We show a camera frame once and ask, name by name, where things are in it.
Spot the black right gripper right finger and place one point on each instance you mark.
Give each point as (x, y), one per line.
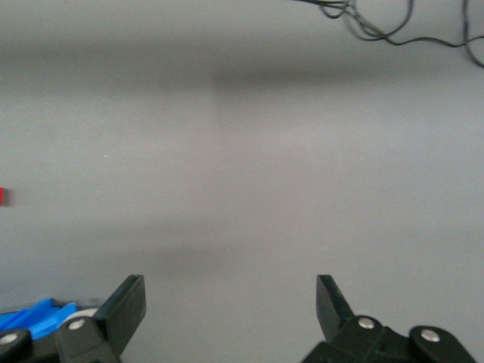
(340, 317)

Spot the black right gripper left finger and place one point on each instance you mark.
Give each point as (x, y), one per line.
(117, 314)

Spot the small red cube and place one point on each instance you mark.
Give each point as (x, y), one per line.
(1, 196)

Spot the blue plastic storage bin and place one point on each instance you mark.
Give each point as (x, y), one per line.
(38, 317)

